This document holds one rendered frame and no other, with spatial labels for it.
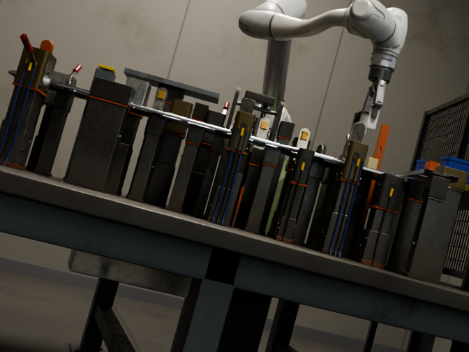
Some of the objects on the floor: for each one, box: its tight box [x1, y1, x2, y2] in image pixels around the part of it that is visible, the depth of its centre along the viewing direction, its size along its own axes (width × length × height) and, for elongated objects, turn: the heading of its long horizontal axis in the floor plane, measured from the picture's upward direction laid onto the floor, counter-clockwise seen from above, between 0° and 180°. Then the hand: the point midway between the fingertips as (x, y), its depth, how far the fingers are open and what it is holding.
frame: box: [0, 191, 469, 352], centre depth 227 cm, size 256×161×66 cm, turn 4°
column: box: [170, 288, 272, 352], centre depth 294 cm, size 31×31×66 cm
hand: (366, 127), depth 220 cm, fingers open, 12 cm apart
